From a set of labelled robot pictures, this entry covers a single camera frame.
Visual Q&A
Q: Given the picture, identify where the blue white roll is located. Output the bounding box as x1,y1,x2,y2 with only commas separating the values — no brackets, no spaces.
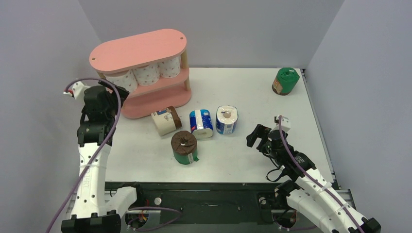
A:
189,109,213,139
216,105,239,135

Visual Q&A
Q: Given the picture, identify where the white dotted roll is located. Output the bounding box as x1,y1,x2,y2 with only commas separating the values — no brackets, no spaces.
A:
132,64,160,86
104,69,138,93

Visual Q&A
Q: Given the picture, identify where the pink three-tier shelf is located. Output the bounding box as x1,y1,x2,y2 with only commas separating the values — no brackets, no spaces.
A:
89,29,192,119

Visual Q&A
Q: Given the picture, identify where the brown green roll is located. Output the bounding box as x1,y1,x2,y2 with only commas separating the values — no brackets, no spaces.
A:
171,131,199,165

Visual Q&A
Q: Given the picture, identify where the white dotted roll shelf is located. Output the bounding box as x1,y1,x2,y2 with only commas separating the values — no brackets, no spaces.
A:
158,57,181,78

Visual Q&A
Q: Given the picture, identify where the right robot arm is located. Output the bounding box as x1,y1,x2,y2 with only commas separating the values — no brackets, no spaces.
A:
246,124,381,233

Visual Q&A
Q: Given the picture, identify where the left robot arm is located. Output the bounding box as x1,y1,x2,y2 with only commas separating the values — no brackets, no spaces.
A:
61,79,145,233

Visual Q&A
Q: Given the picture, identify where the green wrapped roll far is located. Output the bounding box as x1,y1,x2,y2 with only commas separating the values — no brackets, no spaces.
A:
272,67,300,96

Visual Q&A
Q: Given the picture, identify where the beige brown wrapped roll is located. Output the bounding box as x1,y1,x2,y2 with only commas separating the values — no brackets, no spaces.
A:
151,106,182,136

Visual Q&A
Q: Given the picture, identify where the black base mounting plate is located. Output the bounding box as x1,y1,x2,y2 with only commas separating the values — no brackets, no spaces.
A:
103,182,298,225

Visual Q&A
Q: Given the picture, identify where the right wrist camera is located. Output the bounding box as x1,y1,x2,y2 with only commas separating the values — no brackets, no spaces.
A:
274,115,292,133

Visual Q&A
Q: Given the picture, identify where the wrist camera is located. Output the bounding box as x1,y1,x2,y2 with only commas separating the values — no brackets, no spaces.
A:
63,81,90,101
274,115,292,133

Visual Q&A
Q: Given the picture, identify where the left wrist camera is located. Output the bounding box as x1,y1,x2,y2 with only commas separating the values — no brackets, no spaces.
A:
63,81,90,101

